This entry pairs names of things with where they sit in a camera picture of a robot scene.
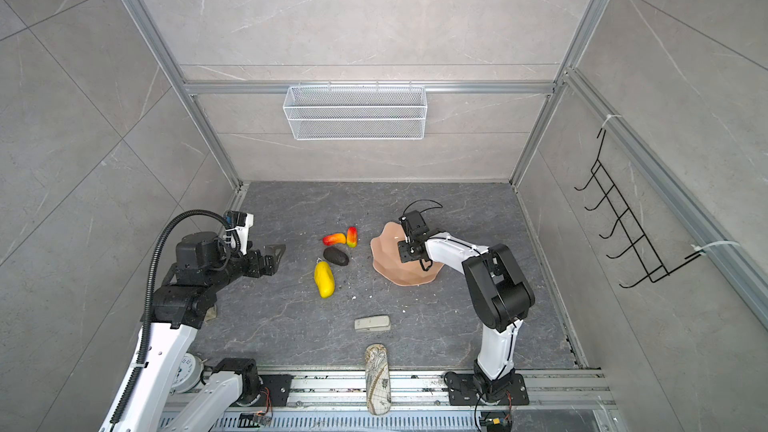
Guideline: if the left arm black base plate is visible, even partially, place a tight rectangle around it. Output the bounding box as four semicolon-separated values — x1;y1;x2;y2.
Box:
236;374;294;408

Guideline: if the red yellow fake mango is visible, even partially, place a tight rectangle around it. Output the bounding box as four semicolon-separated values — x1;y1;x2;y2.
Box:
346;226;358;248

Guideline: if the black corrugated cable conduit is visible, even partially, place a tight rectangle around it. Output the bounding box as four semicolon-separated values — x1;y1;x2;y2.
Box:
109;209;232;427

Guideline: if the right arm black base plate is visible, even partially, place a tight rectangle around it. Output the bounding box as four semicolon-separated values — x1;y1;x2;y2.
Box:
443;372;530;406

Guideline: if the white wire mesh basket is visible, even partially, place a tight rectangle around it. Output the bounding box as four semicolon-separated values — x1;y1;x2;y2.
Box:
283;85;428;141

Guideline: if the beige small box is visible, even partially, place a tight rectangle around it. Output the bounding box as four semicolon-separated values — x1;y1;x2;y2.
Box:
354;315;391;332

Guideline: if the map print oval case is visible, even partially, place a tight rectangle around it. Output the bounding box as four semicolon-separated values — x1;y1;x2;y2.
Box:
364;344;392;416

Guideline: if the black wire hook rack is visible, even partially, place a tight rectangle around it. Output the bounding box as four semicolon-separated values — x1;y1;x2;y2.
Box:
574;129;705;289

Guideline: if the red orange fake mango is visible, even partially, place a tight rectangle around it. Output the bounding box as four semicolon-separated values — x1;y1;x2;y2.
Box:
322;233;347;246

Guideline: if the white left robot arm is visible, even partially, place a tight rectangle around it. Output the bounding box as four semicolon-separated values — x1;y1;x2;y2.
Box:
101;232;286;431

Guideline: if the dark fake avocado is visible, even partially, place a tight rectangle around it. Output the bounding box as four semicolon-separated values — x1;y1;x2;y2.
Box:
323;246;350;266

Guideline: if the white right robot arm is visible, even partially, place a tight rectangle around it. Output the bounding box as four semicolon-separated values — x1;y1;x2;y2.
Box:
398;211;535;385

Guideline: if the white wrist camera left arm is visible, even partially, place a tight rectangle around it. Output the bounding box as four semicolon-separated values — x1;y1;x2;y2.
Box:
224;210;254;255

